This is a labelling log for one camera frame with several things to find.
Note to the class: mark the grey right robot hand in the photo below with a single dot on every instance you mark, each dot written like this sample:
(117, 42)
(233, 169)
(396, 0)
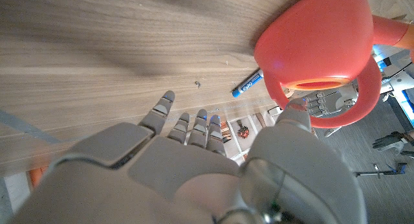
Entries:
(178, 178)

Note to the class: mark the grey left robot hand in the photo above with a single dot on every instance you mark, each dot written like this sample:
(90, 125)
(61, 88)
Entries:
(323, 102)

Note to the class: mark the red watering can orange spout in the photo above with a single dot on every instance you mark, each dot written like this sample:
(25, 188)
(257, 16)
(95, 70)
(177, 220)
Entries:
(317, 39)

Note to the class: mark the dark grey floor object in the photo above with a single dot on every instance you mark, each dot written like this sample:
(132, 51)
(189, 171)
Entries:
(388, 141)

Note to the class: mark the light blue marker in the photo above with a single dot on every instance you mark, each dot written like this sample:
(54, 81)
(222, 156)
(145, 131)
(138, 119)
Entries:
(247, 85)

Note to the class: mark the black blue floor stand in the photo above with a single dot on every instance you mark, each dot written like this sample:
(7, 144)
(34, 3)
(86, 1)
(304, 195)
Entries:
(378, 173)

